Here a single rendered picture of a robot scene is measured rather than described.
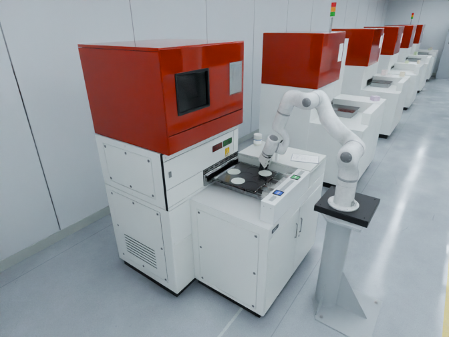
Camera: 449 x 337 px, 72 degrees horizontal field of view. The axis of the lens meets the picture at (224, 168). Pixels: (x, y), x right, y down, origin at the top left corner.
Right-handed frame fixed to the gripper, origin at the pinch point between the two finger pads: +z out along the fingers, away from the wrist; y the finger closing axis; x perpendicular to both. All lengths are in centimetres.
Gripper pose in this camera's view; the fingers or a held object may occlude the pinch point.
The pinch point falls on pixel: (261, 168)
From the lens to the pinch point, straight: 236.5
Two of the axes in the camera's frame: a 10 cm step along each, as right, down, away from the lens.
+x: -8.9, 2.1, -4.1
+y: -4.2, -7.2, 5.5
